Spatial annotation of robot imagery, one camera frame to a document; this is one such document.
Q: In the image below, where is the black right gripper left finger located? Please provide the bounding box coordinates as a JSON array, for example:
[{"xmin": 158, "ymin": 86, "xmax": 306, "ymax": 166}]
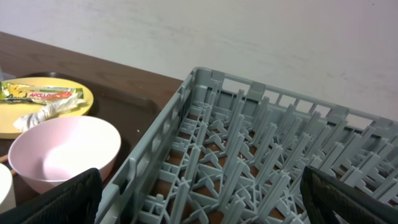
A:
[{"xmin": 1, "ymin": 168, "xmax": 103, "ymax": 224}]

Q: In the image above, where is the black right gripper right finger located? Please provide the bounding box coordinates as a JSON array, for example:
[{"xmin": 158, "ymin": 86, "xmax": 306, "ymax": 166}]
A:
[{"xmin": 300, "ymin": 166, "xmax": 397, "ymax": 224}]

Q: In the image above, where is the pink bowl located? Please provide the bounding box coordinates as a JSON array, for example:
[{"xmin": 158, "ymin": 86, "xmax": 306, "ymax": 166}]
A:
[{"xmin": 8, "ymin": 116, "xmax": 121, "ymax": 194}]

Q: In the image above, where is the white cup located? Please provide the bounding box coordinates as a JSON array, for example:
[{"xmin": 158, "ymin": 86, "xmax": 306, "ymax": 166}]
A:
[{"xmin": 0, "ymin": 164, "xmax": 16, "ymax": 213}]

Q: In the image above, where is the white napkin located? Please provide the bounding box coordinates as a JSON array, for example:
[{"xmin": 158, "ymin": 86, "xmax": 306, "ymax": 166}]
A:
[{"xmin": 13, "ymin": 95, "xmax": 86, "ymax": 132}]

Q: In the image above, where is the green snack wrapper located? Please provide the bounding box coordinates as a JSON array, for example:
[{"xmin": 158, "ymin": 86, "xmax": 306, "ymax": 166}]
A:
[{"xmin": 1, "ymin": 82, "xmax": 84, "ymax": 105}]

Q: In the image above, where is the grey dishwasher rack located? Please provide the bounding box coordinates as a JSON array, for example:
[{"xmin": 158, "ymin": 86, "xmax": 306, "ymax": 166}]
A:
[{"xmin": 96, "ymin": 67, "xmax": 397, "ymax": 223}]

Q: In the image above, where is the yellow plate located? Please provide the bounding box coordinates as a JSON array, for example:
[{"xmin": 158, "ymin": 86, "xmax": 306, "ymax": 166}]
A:
[{"xmin": 1, "ymin": 77, "xmax": 94, "ymax": 139}]

